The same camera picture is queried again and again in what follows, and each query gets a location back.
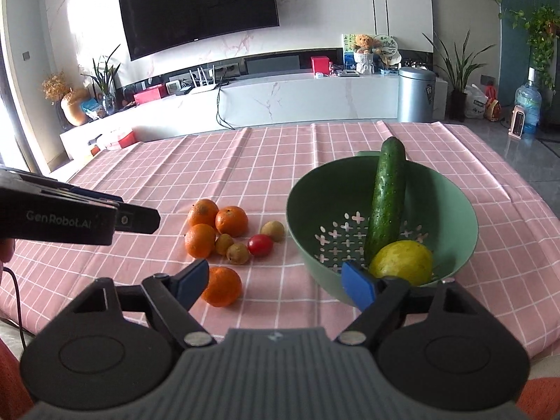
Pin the blue snack packet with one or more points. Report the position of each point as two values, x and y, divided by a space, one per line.
91 107

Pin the red orange bag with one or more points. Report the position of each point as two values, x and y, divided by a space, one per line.
493 107

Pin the small pink heater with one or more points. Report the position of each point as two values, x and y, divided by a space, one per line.
518 122

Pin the green colander bowl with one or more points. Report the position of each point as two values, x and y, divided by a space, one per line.
315 201

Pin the orange mandarin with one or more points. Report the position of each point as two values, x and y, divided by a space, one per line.
231 221
223 288
202 213
200 240

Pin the white plastic bag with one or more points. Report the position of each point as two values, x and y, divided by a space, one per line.
474 103

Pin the small brown kiwi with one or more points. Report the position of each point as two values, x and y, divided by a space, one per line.
223 243
237 253
272 230

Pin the black wall television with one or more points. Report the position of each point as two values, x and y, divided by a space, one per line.
197 8

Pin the white marble television cabinet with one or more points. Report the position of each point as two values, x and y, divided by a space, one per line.
284 96

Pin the red and white box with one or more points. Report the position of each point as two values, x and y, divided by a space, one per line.
122 139

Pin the grey metal trash can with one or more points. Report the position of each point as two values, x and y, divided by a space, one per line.
415 96

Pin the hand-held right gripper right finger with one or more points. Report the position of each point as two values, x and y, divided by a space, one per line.
356 288

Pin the snake plant in black pot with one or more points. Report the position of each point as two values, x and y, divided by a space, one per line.
458 96

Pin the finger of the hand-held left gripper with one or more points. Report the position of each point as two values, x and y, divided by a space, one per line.
140 221

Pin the green cucumber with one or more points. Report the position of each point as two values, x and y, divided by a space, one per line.
387 192

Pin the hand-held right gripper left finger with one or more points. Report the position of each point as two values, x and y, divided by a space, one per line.
192 283

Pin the pink checked tablecloth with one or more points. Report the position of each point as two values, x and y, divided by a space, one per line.
262 162

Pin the green pothos plant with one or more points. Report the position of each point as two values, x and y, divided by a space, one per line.
540 35

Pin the blue green picture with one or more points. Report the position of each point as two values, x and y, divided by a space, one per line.
348 50

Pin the white router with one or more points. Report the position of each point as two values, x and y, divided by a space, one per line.
203 86

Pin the blue water jug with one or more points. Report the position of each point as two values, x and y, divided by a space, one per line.
528 105

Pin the person's right leg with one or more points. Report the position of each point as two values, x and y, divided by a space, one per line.
544 398

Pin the round printed fan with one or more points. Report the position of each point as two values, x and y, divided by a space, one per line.
387 44

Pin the small white clock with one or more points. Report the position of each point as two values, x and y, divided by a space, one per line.
173 87

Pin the yellow lemon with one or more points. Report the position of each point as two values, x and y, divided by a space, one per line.
402 262

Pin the dried brown flowers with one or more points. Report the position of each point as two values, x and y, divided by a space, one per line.
54 86

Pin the teddy bear bouquet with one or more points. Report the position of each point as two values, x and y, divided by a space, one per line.
364 52

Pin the brown round vase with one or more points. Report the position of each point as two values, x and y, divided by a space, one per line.
74 109

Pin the red cherry tomato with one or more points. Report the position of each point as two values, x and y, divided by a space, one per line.
260 245

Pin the flat red box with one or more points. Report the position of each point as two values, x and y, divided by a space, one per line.
149 95

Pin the green orchid plant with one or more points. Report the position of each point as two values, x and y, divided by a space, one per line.
105 78

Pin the red cube box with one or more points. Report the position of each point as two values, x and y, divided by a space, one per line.
319 64

